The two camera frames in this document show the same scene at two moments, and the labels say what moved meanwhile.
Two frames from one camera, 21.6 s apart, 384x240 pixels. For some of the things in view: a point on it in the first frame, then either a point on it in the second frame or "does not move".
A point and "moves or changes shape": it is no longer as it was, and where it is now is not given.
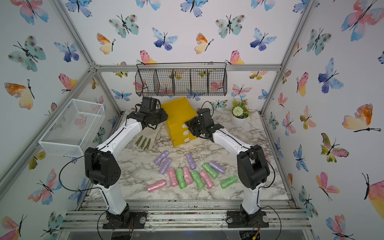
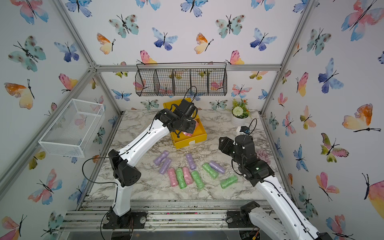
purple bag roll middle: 192,164 does not move
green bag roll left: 181,178 does not move
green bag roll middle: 198,180 does not move
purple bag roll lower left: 165,165 does not move
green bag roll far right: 228,182 does not move
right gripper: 190,124 -> 229,144
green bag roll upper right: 213,173 does not move
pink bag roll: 188,176 does not move
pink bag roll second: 174,181 does not move
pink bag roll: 156,185 -> 187,134
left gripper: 163,114 -> 192,126
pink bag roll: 210,184 moves or changes shape
